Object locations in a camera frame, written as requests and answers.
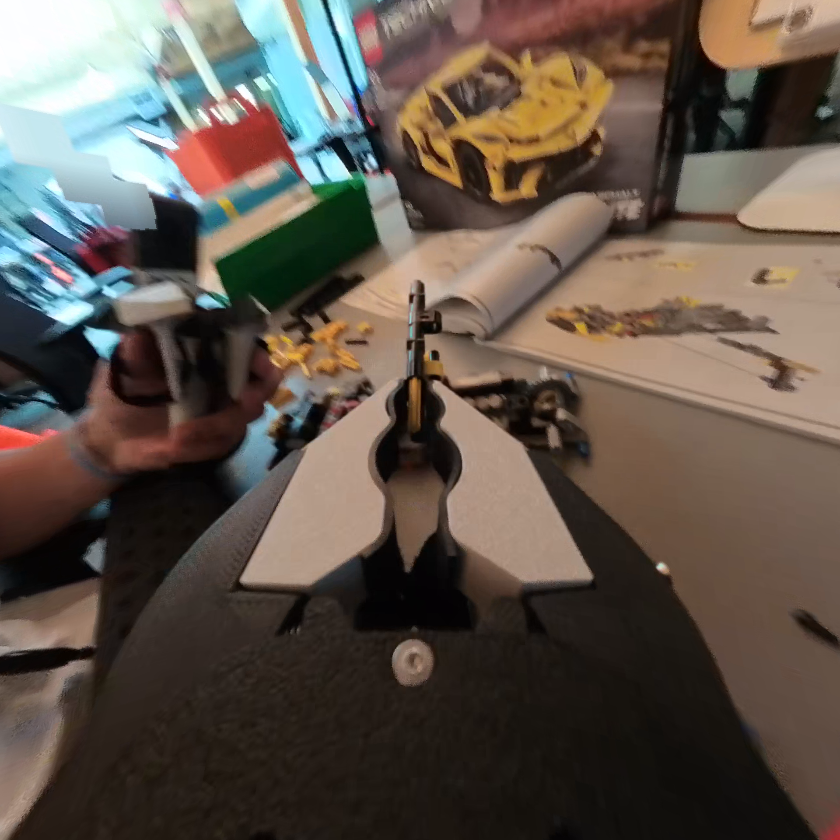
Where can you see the person's left forearm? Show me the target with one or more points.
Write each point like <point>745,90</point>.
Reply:
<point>46,492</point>

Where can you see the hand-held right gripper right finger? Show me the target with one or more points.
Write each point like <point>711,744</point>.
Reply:
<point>518,512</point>

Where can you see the partly built lego car chassis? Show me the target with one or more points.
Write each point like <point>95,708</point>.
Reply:
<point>525,400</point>

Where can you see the small black yellow lego assembly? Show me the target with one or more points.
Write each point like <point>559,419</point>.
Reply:
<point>415,341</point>

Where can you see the person's left hand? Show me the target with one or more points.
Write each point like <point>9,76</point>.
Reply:
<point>197,433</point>

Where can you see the red office chair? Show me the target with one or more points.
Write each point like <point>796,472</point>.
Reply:
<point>102,246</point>

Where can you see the short black lego pin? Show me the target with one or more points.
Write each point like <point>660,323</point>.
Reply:
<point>817,628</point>

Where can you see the green plastic bin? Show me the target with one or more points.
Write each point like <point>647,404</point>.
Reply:
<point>302,256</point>

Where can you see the group of yellow lego connectors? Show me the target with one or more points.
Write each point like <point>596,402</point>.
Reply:
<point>315,351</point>

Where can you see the light blue plastic packet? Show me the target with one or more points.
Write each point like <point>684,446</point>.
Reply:
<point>256,193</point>

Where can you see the grey wristband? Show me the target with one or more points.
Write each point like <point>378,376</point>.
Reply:
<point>88,453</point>

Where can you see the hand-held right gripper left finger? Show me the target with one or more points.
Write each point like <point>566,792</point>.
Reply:
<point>315,512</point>

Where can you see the orange red object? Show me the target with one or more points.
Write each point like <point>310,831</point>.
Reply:
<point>26,436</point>

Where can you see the black lego beam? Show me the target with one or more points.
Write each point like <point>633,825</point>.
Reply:
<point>321,302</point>

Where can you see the lego set cardboard box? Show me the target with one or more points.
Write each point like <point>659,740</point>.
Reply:
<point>525,118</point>

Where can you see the lego instruction booklet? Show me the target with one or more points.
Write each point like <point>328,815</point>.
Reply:
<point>656,328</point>

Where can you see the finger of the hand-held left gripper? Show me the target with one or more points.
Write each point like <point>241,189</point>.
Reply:
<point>243,354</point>
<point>154,303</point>

